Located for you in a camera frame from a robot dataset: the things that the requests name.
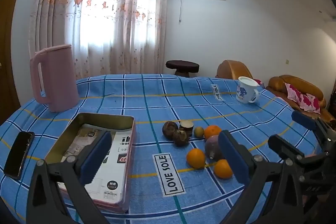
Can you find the dark brown taro front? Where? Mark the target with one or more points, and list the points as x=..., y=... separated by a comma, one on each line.
x=180, y=138

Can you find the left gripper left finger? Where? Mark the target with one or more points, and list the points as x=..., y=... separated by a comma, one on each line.
x=45, y=203

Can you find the dark round stool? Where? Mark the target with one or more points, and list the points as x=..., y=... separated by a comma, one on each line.
x=183, y=68

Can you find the pink plastic kettle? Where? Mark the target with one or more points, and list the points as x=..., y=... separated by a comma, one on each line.
x=53, y=78

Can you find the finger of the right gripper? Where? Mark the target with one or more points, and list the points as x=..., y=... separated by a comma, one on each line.
x=284, y=149
x=317, y=126

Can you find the small green-brown kiwi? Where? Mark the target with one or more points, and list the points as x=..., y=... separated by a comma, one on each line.
x=199, y=132

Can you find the dark brown taro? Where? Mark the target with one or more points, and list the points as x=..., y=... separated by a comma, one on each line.
x=168, y=129
x=180, y=138

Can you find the brown wooden door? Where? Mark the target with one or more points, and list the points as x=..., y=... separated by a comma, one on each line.
x=9, y=97

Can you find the paper leaflet in tin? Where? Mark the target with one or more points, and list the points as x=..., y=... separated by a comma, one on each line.
x=107, y=187

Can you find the dark brown taro left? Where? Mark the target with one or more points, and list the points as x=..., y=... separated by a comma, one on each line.
x=168, y=129

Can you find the orange fruit back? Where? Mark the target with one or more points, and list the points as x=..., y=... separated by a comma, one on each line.
x=211, y=130

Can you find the gold metal tin box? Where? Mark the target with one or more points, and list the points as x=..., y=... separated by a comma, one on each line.
x=101, y=120

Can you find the pink floral cushion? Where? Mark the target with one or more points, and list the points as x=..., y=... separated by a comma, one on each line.
x=306, y=102

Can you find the blue plaid tablecloth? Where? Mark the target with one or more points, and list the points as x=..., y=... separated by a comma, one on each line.
x=163, y=188

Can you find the white mug blue print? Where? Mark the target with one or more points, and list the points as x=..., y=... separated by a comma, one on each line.
x=246, y=91

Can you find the black smartphone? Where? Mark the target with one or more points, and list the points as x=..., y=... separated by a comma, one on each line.
x=17, y=154

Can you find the orange fruit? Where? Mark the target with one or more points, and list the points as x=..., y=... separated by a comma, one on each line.
x=211, y=130
x=196, y=158
x=222, y=169

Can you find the purple passion fruit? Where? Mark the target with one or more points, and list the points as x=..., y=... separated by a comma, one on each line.
x=212, y=149

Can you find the sheer floral curtain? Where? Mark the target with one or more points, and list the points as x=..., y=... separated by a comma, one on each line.
x=107, y=36

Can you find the brown leather sofa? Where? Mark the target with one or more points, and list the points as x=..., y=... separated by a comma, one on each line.
x=276, y=85

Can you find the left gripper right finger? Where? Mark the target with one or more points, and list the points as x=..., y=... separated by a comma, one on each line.
x=284, y=201

